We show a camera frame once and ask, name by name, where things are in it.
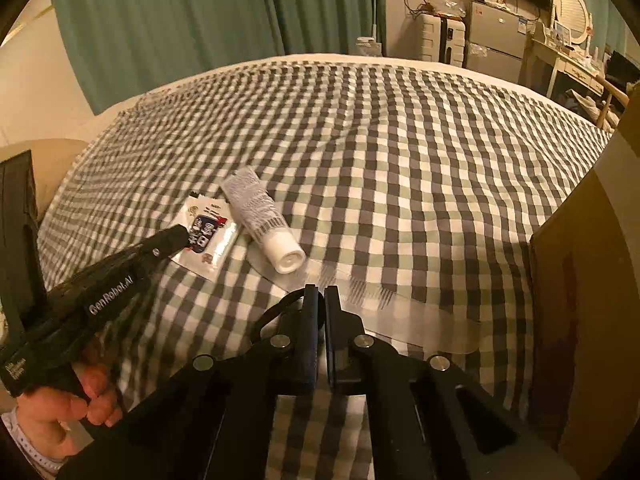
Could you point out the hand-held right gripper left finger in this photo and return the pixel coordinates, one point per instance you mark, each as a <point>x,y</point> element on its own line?
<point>310,340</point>

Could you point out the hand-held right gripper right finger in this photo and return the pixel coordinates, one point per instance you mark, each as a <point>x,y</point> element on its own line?
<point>340,340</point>

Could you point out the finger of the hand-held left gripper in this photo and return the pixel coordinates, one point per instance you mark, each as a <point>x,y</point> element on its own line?
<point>167,242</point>

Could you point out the white printed sachet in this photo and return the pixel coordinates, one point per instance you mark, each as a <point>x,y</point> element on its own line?
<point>210,250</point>

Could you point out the cardboard box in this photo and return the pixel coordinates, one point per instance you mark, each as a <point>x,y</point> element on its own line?
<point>590,310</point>

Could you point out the person's left forearm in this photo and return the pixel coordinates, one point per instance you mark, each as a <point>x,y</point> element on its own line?
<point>30,460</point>

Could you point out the person's left hand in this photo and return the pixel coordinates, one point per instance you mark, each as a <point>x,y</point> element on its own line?
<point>50,415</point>

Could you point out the clear plastic sheet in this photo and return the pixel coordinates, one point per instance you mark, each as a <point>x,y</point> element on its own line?
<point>390,320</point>

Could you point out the white tube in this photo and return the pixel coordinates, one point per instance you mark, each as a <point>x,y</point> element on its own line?
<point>255,210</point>

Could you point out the green white checkered blanket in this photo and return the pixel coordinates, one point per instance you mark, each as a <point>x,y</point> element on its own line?
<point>400,160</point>

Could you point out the wide green curtain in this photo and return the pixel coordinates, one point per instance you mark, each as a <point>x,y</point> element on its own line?
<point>200,20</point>

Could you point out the white suitcase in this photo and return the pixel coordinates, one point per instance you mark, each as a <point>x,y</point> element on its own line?
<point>430,35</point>

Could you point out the grey small fridge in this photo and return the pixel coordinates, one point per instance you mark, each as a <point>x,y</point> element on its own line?
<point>500,40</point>

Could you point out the white cloth pile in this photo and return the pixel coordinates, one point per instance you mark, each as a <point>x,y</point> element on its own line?
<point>585,102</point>

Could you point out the white dressing table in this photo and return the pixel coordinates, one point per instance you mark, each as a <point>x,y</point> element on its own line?
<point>565,67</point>

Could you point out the wooden chair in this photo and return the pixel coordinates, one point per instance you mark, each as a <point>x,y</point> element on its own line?
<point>617,95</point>

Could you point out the black jacket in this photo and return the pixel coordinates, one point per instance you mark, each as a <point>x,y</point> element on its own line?
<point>622,67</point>

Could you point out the white oval mirror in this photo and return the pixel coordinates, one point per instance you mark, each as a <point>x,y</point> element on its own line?
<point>572,15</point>

